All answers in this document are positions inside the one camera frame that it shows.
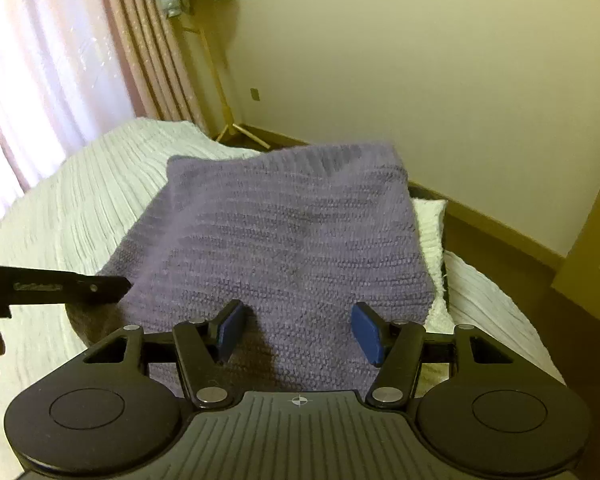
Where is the pink drape curtain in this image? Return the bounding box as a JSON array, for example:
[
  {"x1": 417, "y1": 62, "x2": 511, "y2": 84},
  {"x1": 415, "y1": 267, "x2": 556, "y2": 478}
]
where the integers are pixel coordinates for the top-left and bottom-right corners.
[{"x1": 95, "y1": 0, "x2": 212, "y2": 137}]

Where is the purple knit sweater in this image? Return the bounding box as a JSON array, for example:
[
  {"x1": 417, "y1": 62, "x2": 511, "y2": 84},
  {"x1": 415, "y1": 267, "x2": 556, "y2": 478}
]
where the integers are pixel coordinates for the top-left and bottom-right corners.
[{"x1": 65, "y1": 142, "x2": 429, "y2": 411}]

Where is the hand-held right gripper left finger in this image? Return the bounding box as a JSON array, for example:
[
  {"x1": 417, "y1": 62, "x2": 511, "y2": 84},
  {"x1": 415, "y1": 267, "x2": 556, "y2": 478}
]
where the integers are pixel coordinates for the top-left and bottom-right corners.
[{"x1": 82, "y1": 300, "x2": 247, "y2": 411}]

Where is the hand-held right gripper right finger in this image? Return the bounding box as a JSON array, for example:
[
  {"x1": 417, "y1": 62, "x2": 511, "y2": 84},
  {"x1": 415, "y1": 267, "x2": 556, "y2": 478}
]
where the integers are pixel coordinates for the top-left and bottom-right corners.
[{"x1": 351, "y1": 302, "x2": 514, "y2": 410}]

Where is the sheer white curtain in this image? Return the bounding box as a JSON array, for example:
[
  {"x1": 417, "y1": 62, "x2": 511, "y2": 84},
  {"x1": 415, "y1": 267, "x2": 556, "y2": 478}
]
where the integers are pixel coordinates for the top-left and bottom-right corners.
[{"x1": 0, "y1": 0, "x2": 137, "y2": 241}]

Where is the white ribbed bedspread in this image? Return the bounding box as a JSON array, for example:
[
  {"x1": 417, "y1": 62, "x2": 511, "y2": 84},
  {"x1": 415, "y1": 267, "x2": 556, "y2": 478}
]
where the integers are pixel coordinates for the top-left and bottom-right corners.
[{"x1": 0, "y1": 117, "x2": 567, "y2": 480}]

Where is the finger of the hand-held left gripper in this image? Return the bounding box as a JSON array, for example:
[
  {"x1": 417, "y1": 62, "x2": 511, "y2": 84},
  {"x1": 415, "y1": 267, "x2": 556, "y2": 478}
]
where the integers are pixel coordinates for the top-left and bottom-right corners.
[{"x1": 9, "y1": 269, "x2": 134, "y2": 307}]

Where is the white knit garment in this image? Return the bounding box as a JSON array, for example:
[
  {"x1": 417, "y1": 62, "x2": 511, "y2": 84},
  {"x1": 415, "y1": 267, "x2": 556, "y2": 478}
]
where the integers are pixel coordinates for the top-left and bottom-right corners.
[{"x1": 411, "y1": 198, "x2": 452, "y2": 334}]

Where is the wooden clothes stand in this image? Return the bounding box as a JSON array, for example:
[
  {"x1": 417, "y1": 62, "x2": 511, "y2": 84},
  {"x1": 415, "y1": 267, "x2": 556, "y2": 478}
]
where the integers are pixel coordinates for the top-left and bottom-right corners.
[{"x1": 179, "y1": 10, "x2": 272, "y2": 151}]

